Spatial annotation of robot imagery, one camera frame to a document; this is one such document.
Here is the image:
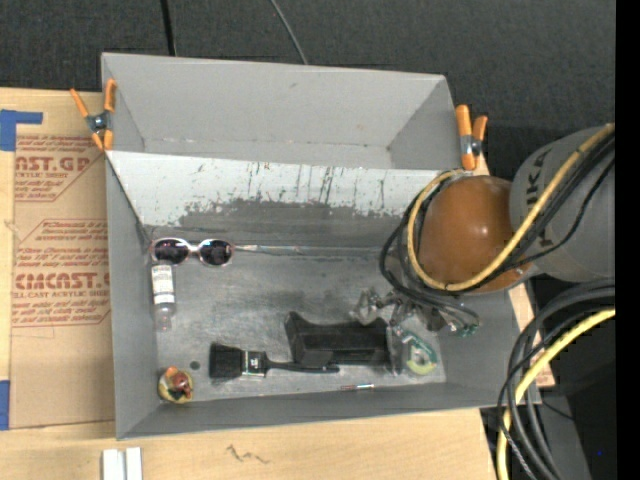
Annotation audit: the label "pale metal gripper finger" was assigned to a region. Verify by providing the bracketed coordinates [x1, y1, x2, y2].
[358, 288, 391, 310]
[348, 301, 385, 326]

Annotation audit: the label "black stapler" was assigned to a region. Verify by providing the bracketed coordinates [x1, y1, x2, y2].
[283, 310, 391, 369]

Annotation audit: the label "black paintbrush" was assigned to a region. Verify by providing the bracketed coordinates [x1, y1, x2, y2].
[208, 342, 341, 380]

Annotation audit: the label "white-framed dark sunglasses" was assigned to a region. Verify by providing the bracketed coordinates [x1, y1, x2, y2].
[151, 237, 236, 268]

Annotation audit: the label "yellow and orange toy figure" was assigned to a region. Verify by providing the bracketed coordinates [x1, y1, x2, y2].
[157, 366, 195, 404]

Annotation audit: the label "small clear bottle, white label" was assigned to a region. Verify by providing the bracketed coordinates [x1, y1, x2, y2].
[150, 263, 177, 332]

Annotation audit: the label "grey metal bin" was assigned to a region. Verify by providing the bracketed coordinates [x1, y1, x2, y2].
[99, 51, 544, 441]

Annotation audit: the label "brown cardboard board, red print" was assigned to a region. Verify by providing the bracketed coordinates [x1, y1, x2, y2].
[0, 86, 557, 432]

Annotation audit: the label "clear packet with green ring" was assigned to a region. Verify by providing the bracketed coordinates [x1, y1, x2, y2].
[388, 328, 441, 378]

